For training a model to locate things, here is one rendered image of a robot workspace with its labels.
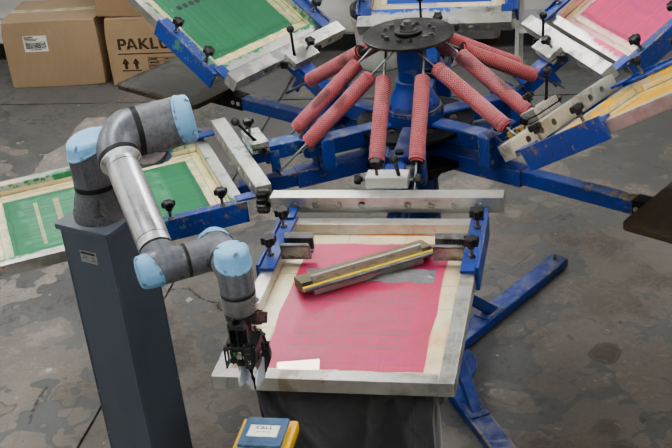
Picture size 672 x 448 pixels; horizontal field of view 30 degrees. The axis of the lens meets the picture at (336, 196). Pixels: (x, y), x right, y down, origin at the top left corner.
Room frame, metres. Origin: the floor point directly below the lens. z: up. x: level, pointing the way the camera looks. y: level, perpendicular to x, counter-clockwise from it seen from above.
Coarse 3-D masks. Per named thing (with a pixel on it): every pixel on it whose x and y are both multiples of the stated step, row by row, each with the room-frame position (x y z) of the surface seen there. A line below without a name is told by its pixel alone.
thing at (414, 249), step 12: (396, 252) 2.94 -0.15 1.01; (408, 252) 2.95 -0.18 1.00; (348, 264) 2.91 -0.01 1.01; (360, 264) 2.91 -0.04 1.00; (372, 264) 2.92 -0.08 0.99; (408, 264) 2.95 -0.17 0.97; (312, 276) 2.87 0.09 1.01; (324, 276) 2.88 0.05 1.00; (336, 276) 2.88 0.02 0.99; (372, 276) 2.91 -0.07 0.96; (324, 288) 2.87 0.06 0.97; (336, 288) 2.88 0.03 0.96
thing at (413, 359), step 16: (432, 256) 2.99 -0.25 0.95; (368, 288) 2.86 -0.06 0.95; (384, 288) 2.85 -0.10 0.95; (400, 288) 2.84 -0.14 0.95; (416, 288) 2.84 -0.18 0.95; (432, 288) 2.83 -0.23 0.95; (432, 304) 2.75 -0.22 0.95; (416, 320) 2.68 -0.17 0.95; (432, 320) 2.67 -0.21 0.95; (416, 336) 2.61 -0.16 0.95; (352, 352) 2.57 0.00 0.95; (368, 352) 2.56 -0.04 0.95; (384, 352) 2.56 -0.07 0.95; (400, 352) 2.55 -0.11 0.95; (416, 352) 2.54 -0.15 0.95; (352, 368) 2.50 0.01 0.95; (368, 368) 2.50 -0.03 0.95; (384, 368) 2.49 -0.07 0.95; (400, 368) 2.48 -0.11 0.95; (416, 368) 2.47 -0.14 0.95
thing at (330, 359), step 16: (320, 256) 3.06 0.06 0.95; (336, 256) 3.05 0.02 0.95; (352, 256) 3.04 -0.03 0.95; (304, 272) 2.99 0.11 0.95; (352, 288) 2.87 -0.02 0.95; (288, 304) 2.83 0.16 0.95; (288, 320) 2.75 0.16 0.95; (272, 336) 2.68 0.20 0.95; (288, 336) 2.68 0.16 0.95; (272, 352) 2.61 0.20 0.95; (288, 352) 2.60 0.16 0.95; (304, 352) 2.60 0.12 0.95; (320, 352) 2.59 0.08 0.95; (336, 352) 2.58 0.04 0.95; (320, 368) 2.52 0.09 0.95; (336, 368) 2.51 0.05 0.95
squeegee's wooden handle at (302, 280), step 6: (420, 240) 3.03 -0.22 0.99; (402, 246) 3.01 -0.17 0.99; (426, 246) 2.98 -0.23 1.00; (378, 252) 2.99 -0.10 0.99; (384, 252) 2.99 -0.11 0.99; (360, 258) 2.97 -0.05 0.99; (366, 258) 2.96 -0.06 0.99; (336, 264) 2.96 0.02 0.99; (342, 264) 2.95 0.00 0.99; (318, 270) 2.93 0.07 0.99; (324, 270) 2.92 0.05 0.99; (294, 276) 2.92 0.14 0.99; (300, 276) 2.91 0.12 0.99; (306, 276) 2.90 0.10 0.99; (300, 282) 2.87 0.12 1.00; (306, 282) 2.86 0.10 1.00; (312, 282) 2.86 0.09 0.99; (300, 288) 2.87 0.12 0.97
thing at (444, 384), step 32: (320, 224) 3.19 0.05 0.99; (352, 224) 3.17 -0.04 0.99; (384, 224) 3.14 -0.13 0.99; (416, 224) 3.12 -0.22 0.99; (448, 224) 3.10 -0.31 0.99; (256, 288) 2.87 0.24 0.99; (448, 352) 2.47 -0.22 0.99; (224, 384) 2.48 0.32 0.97; (288, 384) 2.44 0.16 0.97; (320, 384) 2.42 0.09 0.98; (352, 384) 2.40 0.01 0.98; (384, 384) 2.39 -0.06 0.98; (416, 384) 2.37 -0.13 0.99; (448, 384) 2.35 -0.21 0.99
